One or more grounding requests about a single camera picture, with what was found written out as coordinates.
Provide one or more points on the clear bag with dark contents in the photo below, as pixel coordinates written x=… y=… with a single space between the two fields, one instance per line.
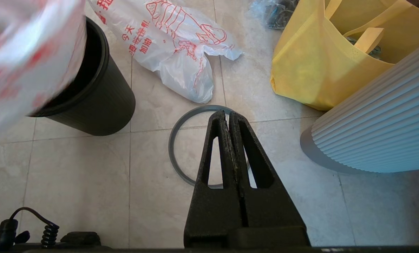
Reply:
x=276 y=12

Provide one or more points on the black round trash bin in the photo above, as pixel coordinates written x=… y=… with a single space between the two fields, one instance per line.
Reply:
x=100 y=105

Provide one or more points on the grey ribbed robot base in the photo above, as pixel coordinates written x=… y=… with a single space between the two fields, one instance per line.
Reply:
x=381 y=130

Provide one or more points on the yellow fabric tote bag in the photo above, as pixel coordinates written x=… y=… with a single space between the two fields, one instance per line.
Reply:
x=318 y=70

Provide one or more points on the white red-printed plastic bag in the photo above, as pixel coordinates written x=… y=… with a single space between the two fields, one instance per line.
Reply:
x=174 y=45

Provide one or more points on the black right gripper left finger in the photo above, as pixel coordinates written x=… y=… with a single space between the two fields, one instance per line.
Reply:
x=213 y=211

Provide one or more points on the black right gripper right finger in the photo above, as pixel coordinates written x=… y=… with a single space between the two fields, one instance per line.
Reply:
x=276 y=211

